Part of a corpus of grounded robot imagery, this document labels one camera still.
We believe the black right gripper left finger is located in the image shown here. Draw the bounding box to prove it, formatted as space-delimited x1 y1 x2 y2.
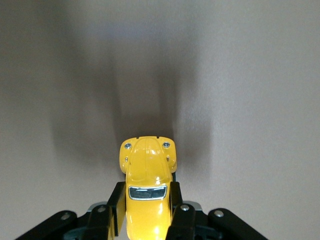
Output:
16 181 126 240

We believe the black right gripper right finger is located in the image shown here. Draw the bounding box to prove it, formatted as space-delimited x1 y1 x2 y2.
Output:
165 181 270 240

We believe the yellow beetle toy car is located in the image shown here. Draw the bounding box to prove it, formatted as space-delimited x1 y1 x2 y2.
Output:
118 135 178 240

